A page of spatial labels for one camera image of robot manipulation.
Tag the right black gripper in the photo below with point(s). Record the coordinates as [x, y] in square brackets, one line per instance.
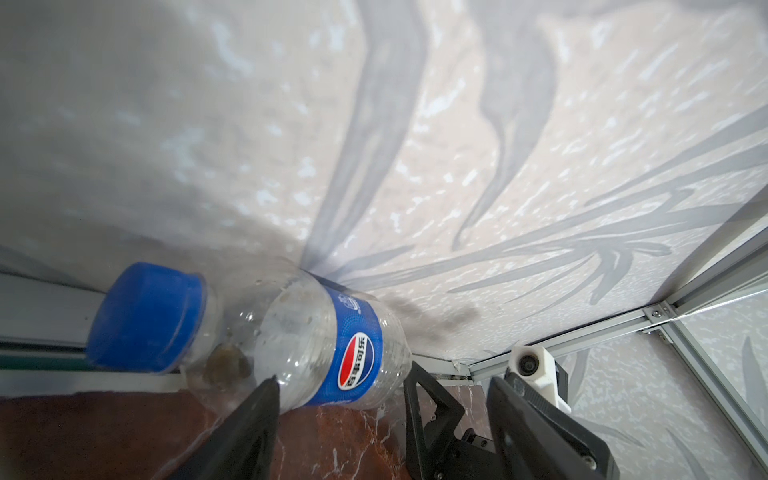
[432, 449]

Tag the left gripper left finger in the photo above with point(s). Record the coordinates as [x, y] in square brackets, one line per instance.
[242, 446]

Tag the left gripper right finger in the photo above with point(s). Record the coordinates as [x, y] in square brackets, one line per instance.
[535, 440]

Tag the blue label bottle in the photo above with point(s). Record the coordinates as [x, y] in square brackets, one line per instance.
[321, 344]

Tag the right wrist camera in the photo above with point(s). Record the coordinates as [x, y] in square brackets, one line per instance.
[539, 369]

